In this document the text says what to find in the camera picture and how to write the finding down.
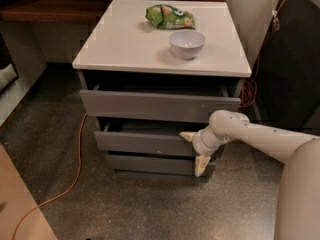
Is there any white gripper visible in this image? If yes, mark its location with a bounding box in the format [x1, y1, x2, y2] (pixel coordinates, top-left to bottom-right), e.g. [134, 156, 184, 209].
[179, 125, 233, 177]

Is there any grey drawer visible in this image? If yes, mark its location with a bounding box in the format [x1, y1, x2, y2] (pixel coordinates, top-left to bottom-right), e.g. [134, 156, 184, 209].
[80, 90, 240, 123]
[106, 153, 195, 176]
[94, 118, 205, 157]

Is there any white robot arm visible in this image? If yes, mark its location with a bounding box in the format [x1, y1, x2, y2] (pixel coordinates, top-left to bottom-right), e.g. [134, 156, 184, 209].
[180, 110, 320, 240]

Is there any grey top drawer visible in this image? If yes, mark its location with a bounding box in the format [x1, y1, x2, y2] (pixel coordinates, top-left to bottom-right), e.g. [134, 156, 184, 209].
[80, 90, 240, 123]

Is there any grey bottom drawer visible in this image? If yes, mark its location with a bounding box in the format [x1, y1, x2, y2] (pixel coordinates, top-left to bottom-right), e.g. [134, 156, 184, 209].
[106, 153, 195, 176]

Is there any white top grey drawer cabinet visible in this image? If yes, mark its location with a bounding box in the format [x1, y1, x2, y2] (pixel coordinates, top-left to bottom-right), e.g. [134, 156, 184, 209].
[72, 0, 251, 182]

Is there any white bowl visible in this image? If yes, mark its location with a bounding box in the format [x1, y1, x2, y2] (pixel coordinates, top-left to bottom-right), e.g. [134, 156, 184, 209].
[169, 29, 206, 60]

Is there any dark cabinet on right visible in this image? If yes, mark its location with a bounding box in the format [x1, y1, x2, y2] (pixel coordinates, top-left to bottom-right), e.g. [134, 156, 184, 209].
[255, 0, 320, 135]

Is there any green chip bag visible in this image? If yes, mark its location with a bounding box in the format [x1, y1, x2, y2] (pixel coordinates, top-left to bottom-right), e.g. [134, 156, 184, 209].
[145, 4, 195, 30]

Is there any dark wooden shelf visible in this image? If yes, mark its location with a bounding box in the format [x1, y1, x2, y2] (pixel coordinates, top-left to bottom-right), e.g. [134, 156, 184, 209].
[0, 0, 226, 26]

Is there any orange extension cable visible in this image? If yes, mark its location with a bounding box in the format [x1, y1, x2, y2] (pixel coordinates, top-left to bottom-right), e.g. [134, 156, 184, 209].
[11, 0, 320, 240]

